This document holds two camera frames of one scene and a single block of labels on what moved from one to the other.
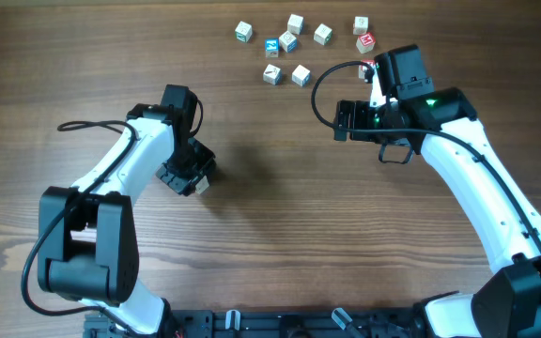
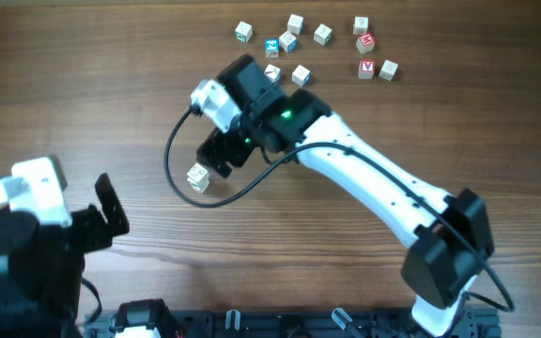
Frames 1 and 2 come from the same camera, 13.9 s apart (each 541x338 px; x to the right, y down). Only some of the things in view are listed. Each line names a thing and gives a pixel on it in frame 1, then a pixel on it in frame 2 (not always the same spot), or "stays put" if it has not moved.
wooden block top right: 361,24 stays put
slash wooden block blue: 272,75 stays put
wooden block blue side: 301,75 stays put
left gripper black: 204,161 -> 97,236
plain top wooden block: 296,23 stays put
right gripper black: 358,108 -> 214,158
